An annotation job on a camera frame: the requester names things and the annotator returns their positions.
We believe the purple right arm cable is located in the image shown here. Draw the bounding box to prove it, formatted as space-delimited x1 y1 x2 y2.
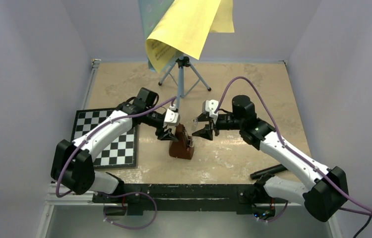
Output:
214 76 372 224

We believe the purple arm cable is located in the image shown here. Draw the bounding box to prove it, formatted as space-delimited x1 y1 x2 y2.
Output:
55 96 178 230
214 76 372 224

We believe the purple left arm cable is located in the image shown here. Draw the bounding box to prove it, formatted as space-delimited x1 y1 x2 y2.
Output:
55 96 178 230

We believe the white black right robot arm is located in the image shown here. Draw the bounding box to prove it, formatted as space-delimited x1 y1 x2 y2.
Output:
192 95 349 222

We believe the aluminium frame rail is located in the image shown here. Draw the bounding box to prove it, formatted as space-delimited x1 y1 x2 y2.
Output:
43 183 334 207

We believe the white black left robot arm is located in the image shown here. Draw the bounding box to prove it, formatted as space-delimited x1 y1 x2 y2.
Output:
51 87 179 203

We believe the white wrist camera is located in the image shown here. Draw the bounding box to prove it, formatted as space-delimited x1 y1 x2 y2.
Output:
163 104 180 127
202 100 219 121

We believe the yellow sheet music paper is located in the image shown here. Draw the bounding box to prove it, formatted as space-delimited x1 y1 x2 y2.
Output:
138 0 235 72

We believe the brown wooden metronome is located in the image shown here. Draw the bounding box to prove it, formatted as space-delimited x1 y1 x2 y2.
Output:
169 124 194 160

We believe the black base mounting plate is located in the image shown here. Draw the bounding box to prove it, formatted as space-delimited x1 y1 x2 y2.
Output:
92 183 286 215

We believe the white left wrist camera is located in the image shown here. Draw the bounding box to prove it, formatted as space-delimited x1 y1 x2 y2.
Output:
163 104 180 127

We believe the blue tripod music stand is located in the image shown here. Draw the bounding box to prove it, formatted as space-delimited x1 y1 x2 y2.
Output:
158 55 212 109

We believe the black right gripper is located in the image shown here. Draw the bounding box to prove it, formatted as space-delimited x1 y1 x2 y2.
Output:
192 113 243 141

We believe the clear plastic metronome cover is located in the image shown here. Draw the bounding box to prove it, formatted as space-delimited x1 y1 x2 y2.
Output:
192 119 198 130

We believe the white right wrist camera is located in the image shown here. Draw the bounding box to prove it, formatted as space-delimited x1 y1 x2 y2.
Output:
202 100 219 121

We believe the black cylindrical tube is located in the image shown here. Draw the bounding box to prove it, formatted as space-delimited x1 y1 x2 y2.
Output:
249 164 287 180

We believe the black white checkerboard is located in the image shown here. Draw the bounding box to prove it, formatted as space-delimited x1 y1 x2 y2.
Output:
71 108 139 170

